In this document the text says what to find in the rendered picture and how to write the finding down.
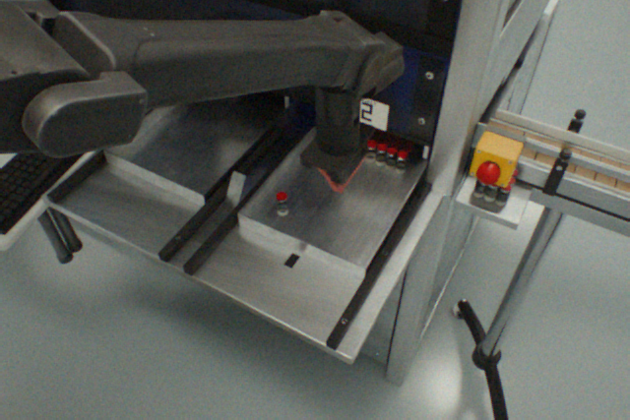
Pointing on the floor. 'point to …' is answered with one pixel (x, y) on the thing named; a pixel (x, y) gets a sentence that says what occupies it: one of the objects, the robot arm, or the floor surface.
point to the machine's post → (455, 131)
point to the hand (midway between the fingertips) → (338, 186)
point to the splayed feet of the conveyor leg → (483, 357)
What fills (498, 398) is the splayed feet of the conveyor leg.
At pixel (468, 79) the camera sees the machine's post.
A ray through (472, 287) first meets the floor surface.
